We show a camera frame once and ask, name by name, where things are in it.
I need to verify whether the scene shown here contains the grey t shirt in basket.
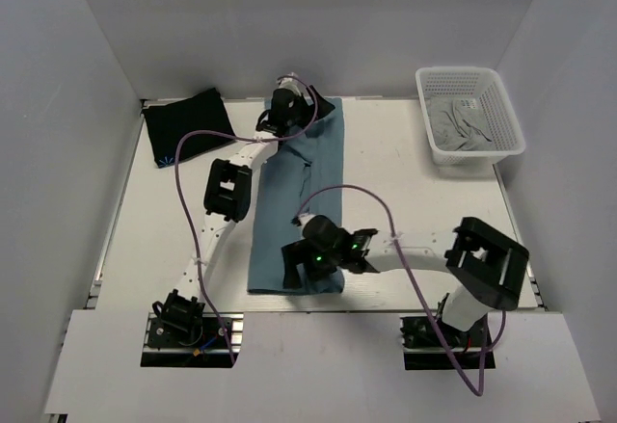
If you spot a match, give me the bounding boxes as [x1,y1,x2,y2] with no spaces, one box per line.
[426,97,495,151]

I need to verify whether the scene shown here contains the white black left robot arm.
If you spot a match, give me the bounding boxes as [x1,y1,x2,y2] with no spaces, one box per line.
[152,75,336,331]

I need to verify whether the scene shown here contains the teal blue t shirt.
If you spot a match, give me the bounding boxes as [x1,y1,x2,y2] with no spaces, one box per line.
[246,96,346,296]

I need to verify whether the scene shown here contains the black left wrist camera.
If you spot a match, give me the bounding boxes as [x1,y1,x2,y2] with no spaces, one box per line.
[255,78,303,138]

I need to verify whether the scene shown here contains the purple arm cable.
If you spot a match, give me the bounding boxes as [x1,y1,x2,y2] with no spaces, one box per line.
[294,184,507,398]
[174,74,319,367]

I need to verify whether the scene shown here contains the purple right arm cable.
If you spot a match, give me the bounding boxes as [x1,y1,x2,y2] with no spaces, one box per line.
[294,184,507,398]

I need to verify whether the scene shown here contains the white plastic basket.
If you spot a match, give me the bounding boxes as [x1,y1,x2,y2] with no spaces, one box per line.
[416,66,526,166]

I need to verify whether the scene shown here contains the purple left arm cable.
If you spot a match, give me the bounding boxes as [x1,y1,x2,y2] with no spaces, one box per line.
[174,74,319,367]

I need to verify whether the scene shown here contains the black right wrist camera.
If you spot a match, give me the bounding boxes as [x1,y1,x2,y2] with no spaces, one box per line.
[299,214,378,278]

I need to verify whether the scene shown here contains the black t shirt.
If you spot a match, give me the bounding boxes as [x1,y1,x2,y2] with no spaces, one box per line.
[144,88,235,169]

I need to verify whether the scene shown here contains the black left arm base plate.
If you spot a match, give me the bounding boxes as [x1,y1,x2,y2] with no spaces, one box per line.
[140,314,234,369]

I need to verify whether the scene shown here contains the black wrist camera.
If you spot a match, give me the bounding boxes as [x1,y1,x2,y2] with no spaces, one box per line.
[299,214,378,278]
[255,78,303,138]

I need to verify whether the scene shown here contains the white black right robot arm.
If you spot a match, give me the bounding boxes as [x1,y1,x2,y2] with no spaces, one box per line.
[282,214,529,331]

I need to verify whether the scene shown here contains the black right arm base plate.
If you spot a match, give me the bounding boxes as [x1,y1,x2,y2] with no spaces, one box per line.
[400,316,492,371]

